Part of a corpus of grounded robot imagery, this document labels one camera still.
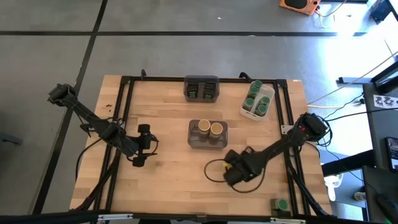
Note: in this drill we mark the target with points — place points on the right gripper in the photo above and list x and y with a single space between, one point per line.
250 165

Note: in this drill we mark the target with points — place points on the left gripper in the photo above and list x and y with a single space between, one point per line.
143 144

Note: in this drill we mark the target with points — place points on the translucent grey plastic bin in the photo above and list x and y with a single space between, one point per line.
201 93
194 141

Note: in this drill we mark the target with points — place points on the black rectangular spice tin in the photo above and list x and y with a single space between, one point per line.
192 91
280 213
210 91

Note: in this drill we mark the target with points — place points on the white plastic bin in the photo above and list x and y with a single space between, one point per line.
270 90

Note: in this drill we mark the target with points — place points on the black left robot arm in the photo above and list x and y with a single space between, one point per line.
93 121

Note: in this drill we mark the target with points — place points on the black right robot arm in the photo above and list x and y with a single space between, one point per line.
280 146

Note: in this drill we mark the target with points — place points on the black clamp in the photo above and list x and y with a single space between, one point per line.
244 75
143 74

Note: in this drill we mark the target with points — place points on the white plastic floor object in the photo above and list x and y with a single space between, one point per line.
332 186

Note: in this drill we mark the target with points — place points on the black desk leg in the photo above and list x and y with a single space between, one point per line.
348 163

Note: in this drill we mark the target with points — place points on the black rig crossbar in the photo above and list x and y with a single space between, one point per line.
46 217

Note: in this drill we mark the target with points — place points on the black floor bar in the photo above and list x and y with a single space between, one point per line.
351 80

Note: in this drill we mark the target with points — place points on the dark grey desk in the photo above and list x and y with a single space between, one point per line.
377 124

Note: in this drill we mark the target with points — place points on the black phone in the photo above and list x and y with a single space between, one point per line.
393 152

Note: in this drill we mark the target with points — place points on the paper with black markers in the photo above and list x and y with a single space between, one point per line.
385 102

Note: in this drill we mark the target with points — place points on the orange box with black disc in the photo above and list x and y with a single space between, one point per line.
306 7

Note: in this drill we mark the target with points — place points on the black desk monitor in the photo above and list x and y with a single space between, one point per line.
388 79

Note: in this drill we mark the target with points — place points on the blue box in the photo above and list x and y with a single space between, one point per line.
379 9

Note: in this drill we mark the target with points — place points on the black aluminium table frame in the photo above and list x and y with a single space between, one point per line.
161 78

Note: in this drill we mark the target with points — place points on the silver bracket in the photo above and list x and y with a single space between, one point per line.
287 221
115 216

